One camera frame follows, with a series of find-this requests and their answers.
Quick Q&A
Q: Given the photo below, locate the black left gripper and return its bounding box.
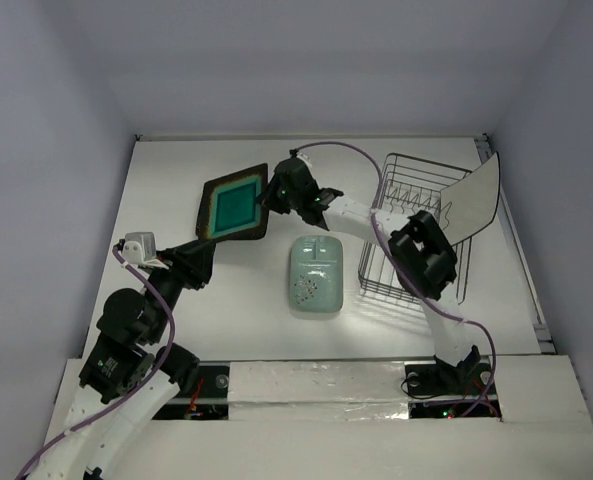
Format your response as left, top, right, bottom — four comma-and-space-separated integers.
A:
147, 237, 216, 340

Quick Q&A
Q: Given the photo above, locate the teal green square plate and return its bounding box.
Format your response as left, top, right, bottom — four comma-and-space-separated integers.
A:
196, 163, 269, 230

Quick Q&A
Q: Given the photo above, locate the light blue patterned plate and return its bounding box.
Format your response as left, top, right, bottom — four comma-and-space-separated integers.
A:
288, 235, 344, 314

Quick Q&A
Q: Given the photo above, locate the white round plate black rim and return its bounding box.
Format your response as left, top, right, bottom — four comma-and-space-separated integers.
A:
439, 153, 500, 246

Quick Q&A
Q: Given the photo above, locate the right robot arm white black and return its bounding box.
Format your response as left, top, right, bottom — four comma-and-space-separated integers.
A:
257, 155, 481, 392

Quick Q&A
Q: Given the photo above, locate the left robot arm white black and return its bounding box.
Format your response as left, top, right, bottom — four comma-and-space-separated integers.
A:
18, 232, 215, 479

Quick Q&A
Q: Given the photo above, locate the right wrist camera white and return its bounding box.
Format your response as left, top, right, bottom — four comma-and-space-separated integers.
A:
288, 149, 312, 171

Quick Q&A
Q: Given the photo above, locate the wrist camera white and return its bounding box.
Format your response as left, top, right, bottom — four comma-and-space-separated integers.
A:
288, 149, 312, 171
117, 232, 165, 268

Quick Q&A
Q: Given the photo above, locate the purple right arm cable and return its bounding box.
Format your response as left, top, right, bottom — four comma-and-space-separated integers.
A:
295, 141, 497, 419

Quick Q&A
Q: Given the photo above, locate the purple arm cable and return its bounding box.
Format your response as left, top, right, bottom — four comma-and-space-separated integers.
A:
15, 247, 177, 480
295, 141, 497, 419

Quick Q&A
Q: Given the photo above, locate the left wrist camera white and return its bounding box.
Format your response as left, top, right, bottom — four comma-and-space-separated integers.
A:
117, 232, 165, 268

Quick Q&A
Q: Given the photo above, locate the grey wire dish rack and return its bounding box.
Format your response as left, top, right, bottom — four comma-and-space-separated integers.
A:
357, 152, 475, 306

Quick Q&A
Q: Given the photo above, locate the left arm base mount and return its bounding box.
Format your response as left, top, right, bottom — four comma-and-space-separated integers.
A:
153, 362, 230, 421

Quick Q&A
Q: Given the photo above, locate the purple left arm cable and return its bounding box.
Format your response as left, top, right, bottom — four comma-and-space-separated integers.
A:
15, 247, 177, 480

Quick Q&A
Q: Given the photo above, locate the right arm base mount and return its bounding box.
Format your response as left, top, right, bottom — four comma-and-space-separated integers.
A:
400, 346, 501, 419

